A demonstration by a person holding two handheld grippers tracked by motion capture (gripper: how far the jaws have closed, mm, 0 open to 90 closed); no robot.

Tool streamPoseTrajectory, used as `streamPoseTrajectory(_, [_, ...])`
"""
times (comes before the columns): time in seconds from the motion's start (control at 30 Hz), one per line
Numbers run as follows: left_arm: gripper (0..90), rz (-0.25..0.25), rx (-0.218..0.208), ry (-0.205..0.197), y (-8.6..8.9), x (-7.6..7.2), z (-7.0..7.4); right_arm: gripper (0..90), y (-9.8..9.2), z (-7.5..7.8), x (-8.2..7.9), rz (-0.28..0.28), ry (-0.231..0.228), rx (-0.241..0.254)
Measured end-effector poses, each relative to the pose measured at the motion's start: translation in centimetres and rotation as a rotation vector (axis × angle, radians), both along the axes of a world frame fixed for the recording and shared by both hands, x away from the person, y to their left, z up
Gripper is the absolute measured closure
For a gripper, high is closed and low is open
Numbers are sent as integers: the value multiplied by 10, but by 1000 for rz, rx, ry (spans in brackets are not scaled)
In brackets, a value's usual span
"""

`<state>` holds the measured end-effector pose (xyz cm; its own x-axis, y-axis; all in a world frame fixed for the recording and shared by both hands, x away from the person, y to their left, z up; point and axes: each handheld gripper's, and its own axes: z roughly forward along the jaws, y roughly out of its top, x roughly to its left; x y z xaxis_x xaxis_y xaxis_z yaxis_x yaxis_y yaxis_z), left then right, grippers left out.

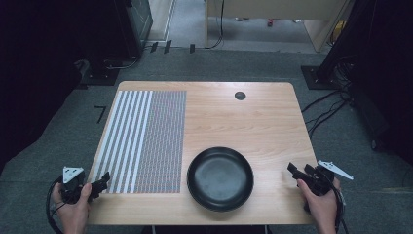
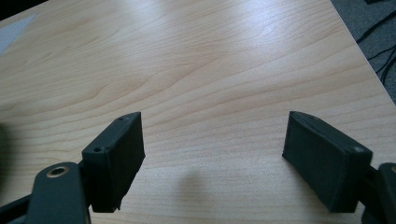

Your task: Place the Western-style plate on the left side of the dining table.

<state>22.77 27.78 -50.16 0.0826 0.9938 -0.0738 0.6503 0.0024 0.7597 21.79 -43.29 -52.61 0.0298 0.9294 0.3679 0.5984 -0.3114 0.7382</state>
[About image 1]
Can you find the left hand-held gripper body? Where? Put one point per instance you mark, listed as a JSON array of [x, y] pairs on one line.
[[72, 182]]

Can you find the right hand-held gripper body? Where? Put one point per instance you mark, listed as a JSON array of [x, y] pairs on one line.
[[321, 180]]

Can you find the person's right hand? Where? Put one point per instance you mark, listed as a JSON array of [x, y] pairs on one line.
[[319, 208]]

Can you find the person's left hand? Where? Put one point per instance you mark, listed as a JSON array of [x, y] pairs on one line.
[[74, 210]]

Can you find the striped woven placemat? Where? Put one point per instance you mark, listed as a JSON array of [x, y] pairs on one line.
[[146, 143]]

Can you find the black round plate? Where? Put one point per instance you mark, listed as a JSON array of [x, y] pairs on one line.
[[220, 178]]

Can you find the black stand with base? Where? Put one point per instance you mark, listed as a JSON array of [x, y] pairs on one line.
[[100, 76], [316, 78]]

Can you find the dark curtain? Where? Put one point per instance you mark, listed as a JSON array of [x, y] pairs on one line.
[[389, 81], [39, 65]]

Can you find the yellow object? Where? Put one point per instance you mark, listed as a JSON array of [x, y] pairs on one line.
[[338, 31]]

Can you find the small red object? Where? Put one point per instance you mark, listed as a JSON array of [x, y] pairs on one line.
[[270, 22]]

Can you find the dark equipment cabinet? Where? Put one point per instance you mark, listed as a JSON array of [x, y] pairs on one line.
[[139, 19]]

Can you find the light wooden cabinet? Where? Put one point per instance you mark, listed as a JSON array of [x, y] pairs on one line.
[[276, 8]]

